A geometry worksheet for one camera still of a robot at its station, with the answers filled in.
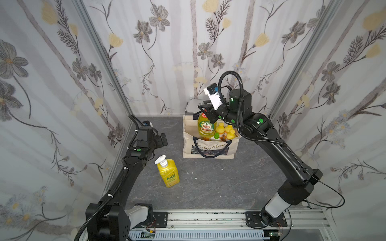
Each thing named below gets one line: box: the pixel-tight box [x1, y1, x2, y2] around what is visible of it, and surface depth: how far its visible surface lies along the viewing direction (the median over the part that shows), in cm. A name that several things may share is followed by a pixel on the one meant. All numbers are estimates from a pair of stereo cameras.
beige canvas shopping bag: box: [182, 114, 242, 160], surface depth 86 cm
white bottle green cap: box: [209, 132, 223, 142], surface depth 89 cm
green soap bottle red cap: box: [197, 111, 217, 139], surface depth 71 cm
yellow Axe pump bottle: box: [154, 154, 180, 188], surface depth 72 cm
